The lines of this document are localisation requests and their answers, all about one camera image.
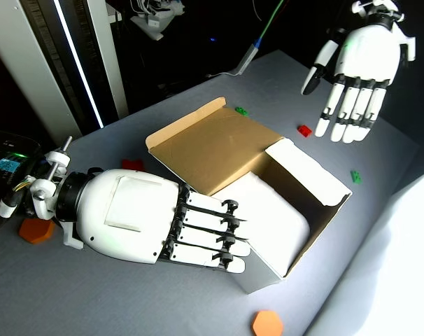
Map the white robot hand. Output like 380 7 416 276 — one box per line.
62 167 252 274
301 24 416 144

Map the white plastic device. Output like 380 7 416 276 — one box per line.
129 0 185 42

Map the cardboard box with white outside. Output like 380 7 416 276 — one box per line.
144 97 353 295

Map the orange hexagon block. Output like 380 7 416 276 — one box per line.
252 309 285 336
18 217 56 245

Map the white backdrop cloth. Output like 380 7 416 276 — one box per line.
302 167 424 336

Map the grey tablecloth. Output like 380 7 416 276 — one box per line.
0 48 423 336

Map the white power adapter with cord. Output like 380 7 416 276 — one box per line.
206 43 260 78

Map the green cable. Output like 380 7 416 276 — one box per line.
253 0 286 48

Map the white cabinet with light strip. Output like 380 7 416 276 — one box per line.
0 0 129 148

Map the red star block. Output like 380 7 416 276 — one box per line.
121 158 146 172

